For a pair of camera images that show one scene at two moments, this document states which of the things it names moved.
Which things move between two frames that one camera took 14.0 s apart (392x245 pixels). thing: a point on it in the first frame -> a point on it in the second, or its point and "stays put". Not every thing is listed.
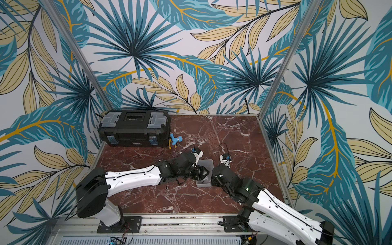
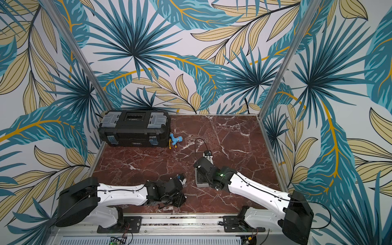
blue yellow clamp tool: (174, 140) stays put
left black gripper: (201, 169) -> (179, 202)
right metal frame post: (312, 11) stays put
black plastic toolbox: (145, 128) stays put
